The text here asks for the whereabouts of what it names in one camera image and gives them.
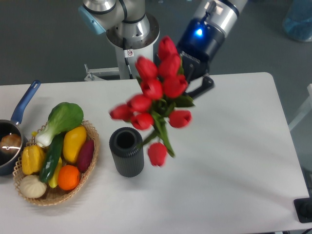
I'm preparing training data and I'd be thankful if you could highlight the yellow mango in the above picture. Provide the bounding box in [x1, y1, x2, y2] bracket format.
[62, 125, 87, 164]

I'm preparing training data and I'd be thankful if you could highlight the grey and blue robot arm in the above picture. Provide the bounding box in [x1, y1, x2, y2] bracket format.
[78, 0, 246, 98]

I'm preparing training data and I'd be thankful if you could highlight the orange fruit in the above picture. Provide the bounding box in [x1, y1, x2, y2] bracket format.
[58, 165, 80, 191]

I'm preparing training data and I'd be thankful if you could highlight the blue saucepan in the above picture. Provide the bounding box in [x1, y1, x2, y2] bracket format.
[0, 80, 41, 176]

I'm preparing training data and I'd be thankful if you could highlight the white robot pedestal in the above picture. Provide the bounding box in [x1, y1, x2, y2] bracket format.
[84, 13, 160, 81]

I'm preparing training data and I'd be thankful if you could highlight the dark grey ribbed vase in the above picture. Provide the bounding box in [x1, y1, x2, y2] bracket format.
[109, 127, 144, 177]

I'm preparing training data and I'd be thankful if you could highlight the red tulip bouquet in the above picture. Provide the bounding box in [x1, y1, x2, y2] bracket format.
[109, 36, 194, 167]

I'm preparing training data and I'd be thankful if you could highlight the green bok choy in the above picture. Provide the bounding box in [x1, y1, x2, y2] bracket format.
[35, 102, 84, 147]

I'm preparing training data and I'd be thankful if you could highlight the purple sweet potato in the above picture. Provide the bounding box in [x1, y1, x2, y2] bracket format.
[77, 139, 95, 173]

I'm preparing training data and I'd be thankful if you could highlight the woven wicker basket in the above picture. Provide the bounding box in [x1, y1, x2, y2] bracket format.
[13, 120, 100, 206]

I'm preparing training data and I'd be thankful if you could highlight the blue translucent container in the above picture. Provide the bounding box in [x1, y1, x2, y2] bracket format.
[282, 0, 312, 42]

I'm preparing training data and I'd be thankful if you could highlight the white steamed bun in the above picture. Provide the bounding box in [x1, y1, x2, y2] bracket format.
[19, 175, 47, 198]

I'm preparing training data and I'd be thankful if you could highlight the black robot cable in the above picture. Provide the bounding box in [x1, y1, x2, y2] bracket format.
[122, 37, 134, 79]

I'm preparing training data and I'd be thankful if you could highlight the green cucumber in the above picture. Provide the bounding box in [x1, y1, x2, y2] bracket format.
[39, 133, 65, 183]

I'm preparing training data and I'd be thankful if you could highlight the brown bread roll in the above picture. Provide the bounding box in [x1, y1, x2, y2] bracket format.
[0, 134, 21, 154]

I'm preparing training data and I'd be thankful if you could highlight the yellow bell pepper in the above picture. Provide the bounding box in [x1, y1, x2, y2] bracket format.
[21, 145, 45, 175]

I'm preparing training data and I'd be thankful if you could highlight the white furniture frame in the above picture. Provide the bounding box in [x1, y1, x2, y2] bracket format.
[288, 84, 312, 132]

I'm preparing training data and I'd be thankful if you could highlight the black device at edge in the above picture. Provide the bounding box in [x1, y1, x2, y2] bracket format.
[293, 197, 312, 223]

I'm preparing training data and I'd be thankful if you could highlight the yellow banana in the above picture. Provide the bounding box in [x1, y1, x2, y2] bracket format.
[48, 157, 62, 189]

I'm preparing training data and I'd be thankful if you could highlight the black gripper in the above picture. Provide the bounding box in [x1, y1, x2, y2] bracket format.
[176, 18, 225, 99]

